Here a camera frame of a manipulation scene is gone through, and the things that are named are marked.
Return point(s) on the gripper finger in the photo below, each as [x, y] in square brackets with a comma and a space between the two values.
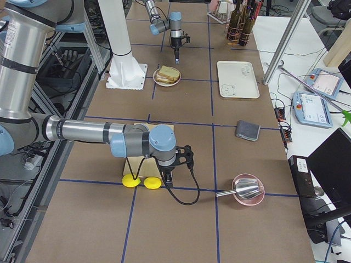
[176, 56]
[165, 181]
[169, 181]

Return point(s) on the bread slice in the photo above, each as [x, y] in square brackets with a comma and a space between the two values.
[169, 72]

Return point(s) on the white round plate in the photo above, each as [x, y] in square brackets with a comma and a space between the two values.
[166, 76]

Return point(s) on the cream rectangular tray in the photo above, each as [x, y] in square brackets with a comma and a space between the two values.
[237, 80]

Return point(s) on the yellow lemon right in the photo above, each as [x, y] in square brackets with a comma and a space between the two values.
[152, 183]

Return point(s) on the yellow lemon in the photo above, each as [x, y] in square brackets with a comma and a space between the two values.
[129, 181]
[152, 183]

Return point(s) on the wooden cutting board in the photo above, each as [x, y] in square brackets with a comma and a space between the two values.
[148, 167]

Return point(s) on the bottom toast slice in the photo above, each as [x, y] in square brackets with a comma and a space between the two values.
[160, 80]

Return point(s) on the yellow lemon left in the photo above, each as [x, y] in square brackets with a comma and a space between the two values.
[129, 181]

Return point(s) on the brown wine bottle back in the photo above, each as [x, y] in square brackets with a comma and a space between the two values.
[233, 28]

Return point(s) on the brown wine bottle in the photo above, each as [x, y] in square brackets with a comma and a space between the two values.
[247, 23]
[233, 28]

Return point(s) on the brown wine bottle front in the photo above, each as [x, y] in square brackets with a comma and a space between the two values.
[247, 23]

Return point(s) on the metal scoop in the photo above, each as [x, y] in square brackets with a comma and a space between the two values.
[244, 189]

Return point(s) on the pink bowl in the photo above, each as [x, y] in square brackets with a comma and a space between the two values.
[253, 201]

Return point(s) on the grey folded cloth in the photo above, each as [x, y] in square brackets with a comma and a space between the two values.
[248, 131]

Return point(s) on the black computer box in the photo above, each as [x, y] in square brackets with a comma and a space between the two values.
[301, 176]

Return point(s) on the teach pendant near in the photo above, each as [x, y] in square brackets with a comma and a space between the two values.
[311, 109]

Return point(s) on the teach pendant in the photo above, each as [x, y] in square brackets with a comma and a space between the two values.
[325, 82]
[311, 109]

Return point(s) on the teach pendant far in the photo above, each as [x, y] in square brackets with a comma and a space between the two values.
[325, 82]

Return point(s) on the black monitor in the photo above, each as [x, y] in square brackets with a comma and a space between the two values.
[330, 165]

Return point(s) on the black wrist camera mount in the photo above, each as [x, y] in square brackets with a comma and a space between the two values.
[184, 155]

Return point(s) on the white pedestal column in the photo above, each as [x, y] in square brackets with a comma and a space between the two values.
[125, 72]

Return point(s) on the aluminium frame post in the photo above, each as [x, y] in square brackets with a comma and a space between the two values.
[292, 25]

